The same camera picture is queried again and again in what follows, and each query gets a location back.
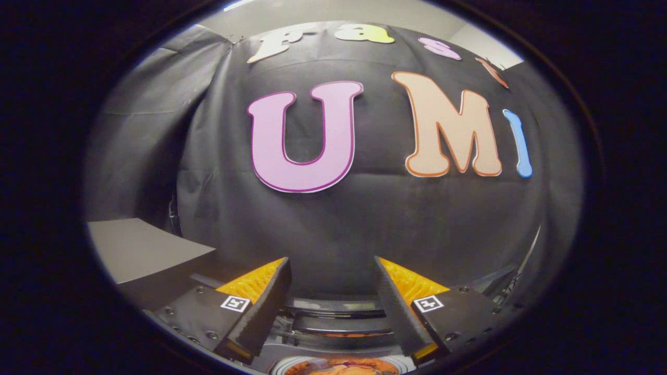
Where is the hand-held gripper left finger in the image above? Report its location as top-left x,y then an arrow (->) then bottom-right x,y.
143,257 -> 292,364

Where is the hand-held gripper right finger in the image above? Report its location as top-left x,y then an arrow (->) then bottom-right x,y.
373,256 -> 522,365

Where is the grey washing machine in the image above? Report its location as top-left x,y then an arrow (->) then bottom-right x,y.
254,333 -> 417,375

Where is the orange cloth garment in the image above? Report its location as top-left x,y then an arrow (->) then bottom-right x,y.
284,357 -> 399,375

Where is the black backdrop cloth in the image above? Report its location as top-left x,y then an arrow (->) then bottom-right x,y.
83,21 -> 583,303

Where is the beige and dark cabinet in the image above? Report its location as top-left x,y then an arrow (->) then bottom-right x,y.
88,219 -> 218,311

